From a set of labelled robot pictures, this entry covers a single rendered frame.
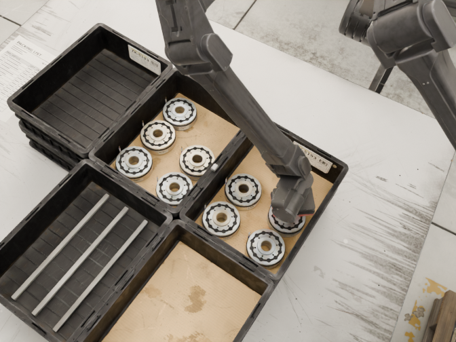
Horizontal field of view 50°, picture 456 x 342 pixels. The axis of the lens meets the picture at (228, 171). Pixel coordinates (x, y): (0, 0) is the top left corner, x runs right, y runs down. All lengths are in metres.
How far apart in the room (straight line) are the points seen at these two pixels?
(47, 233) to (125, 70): 0.59
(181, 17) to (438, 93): 0.43
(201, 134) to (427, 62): 0.86
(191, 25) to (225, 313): 0.72
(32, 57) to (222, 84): 1.11
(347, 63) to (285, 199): 1.89
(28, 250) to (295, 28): 2.14
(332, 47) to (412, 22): 2.25
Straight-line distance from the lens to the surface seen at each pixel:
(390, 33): 0.76
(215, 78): 0.90
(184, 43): 0.88
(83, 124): 1.54
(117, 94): 1.59
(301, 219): 1.35
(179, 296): 1.28
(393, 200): 1.65
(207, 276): 1.29
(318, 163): 1.41
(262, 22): 3.03
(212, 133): 1.49
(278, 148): 1.06
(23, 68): 1.89
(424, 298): 2.36
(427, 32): 0.75
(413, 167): 1.74
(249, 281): 1.26
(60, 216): 1.40
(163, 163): 1.43
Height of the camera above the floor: 2.06
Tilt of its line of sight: 60 degrees down
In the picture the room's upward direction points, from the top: 8 degrees clockwise
